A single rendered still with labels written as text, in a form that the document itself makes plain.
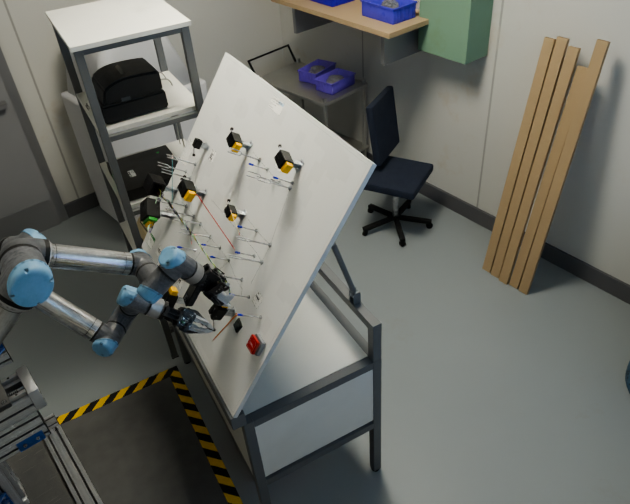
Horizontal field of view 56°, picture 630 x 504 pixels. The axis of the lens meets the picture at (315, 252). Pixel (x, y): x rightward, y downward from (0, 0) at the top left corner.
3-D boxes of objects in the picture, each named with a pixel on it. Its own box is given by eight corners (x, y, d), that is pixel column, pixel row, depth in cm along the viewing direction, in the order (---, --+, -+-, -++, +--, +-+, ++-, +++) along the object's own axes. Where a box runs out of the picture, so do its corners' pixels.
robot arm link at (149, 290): (144, 291, 197) (167, 266, 197) (157, 309, 189) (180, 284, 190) (127, 280, 191) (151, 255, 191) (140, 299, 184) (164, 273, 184)
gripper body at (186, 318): (191, 332, 212) (160, 320, 207) (185, 330, 219) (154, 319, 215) (199, 312, 213) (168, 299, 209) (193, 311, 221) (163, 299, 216)
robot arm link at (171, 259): (151, 258, 187) (170, 239, 188) (173, 273, 196) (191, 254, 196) (161, 272, 182) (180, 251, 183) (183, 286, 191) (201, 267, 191)
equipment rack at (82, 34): (171, 360, 348) (69, 47, 233) (143, 300, 391) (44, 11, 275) (250, 327, 365) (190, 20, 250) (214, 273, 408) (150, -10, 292)
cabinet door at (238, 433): (251, 477, 242) (237, 419, 217) (204, 386, 280) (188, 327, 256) (257, 474, 243) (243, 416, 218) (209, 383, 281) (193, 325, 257)
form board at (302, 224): (144, 246, 293) (141, 246, 292) (228, 53, 262) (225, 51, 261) (237, 418, 210) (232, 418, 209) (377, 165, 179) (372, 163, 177)
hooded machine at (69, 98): (192, 173, 516) (150, -14, 421) (236, 205, 472) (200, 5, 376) (100, 212, 477) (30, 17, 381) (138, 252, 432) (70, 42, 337)
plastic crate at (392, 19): (417, 17, 365) (418, 0, 359) (393, 25, 355) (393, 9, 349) (383, 7, 384) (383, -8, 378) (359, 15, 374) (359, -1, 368)
